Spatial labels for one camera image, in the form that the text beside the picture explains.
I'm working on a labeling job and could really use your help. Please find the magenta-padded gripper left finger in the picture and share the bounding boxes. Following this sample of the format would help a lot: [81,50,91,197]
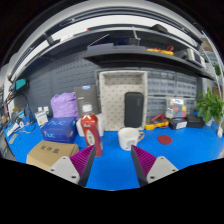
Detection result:
[47,144,97,188]

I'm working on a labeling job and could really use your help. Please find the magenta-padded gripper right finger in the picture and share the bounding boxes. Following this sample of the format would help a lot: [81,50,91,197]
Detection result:
[130,144,180,188]

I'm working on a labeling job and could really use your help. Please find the red drink bottle white cap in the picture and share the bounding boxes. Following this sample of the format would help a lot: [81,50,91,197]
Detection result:
[80,103,104,157]

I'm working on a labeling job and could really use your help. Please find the brown cardboard box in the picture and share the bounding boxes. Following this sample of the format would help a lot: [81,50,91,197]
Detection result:
[25,139,80,171]

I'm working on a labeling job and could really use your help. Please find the flat round red coaster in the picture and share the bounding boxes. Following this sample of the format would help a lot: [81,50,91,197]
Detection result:
[157,134,173,146]

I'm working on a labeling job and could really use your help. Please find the blue cardboard box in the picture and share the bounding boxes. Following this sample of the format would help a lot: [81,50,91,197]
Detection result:
[40,116,79,144]

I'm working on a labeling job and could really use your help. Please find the yellow multimeter red leads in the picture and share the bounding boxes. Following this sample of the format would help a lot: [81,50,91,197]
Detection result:
[144,113,170,131]

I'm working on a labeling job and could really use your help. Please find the small black box white label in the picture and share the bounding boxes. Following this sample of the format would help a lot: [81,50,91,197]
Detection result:
[167,117,188,131]

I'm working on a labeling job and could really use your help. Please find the small white carton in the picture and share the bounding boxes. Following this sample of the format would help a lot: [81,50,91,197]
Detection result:
[34,110,49,128]

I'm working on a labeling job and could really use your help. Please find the flat black box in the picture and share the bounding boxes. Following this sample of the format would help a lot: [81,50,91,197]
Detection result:
[185,114,206,129]

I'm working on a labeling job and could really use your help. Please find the black zip case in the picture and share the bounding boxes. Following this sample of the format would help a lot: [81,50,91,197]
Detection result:
[123,91,145,129]

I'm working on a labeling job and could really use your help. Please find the purple plastic bag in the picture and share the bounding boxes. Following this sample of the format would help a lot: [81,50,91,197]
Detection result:
[49,91,80,120]

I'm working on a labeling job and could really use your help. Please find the clear organiser colourful parts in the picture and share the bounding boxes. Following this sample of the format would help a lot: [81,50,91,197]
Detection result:
[165,97,188,119]

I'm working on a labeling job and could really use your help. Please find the dark grey flat carton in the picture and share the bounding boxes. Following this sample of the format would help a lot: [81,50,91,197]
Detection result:
[73,84,101,118]

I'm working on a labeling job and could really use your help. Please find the green potted plant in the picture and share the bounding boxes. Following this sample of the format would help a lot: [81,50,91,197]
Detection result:
[194,87,224,127]

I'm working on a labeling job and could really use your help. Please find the beige polka-dot fabric bin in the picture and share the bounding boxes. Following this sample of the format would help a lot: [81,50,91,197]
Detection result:
[98,70,149,132]

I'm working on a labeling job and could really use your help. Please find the grey small-parts drawer cabinet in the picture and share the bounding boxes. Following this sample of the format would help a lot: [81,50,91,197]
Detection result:
[141,68,198,119]

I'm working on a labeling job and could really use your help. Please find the white mug gold handle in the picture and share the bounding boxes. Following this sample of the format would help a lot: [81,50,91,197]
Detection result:
[117,127,146,152]

